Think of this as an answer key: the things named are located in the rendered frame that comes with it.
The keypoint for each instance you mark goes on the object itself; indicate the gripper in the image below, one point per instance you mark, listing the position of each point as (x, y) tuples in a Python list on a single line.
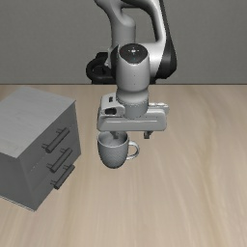
[(131, 123)]

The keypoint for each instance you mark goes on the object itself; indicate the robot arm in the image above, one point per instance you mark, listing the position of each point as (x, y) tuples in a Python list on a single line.
[(133, 74)]

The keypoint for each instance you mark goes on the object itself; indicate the white porcelain mug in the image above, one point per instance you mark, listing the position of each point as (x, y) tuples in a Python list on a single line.
[(112, 154)]

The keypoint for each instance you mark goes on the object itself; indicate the grey cabinet with drawers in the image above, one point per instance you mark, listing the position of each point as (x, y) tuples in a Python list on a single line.
[(30, 141)]

